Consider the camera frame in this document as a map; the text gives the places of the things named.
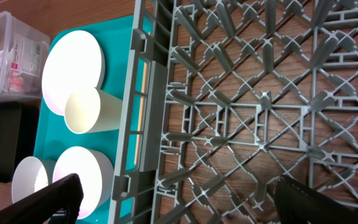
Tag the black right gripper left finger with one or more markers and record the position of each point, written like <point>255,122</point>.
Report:
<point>57,203</point>

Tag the clear plastic bin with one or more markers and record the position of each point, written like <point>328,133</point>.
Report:
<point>23,50</point>

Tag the grey dishwasher rack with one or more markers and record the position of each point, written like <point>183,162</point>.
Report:
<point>223,98</point>

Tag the large white plate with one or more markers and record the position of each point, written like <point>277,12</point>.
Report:
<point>76,60</point>

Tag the black tray bin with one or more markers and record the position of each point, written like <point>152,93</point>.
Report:
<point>18,129</point>

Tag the white paper cup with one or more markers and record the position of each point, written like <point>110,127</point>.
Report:
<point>91,110</point>

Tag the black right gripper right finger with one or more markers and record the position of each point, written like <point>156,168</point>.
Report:
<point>297,203</point>

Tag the pink shallow bowl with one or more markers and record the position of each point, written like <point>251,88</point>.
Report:
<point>95,171</point>

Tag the white bowl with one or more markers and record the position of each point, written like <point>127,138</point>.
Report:
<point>31,175</point>

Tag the red snack wrapper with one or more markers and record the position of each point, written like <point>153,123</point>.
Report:
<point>16,82</point>

